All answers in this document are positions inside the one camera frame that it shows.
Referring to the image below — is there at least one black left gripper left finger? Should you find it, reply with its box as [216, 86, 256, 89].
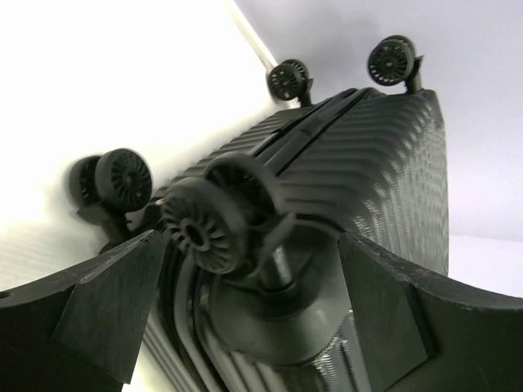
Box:
[1, 230, 163, 391]

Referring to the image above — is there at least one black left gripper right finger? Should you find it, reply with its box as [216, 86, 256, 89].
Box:
[338, 233, 522, 391]

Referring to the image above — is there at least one black hard-shell suitcase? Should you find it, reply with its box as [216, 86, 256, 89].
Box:
[69, 34, 449, 391]

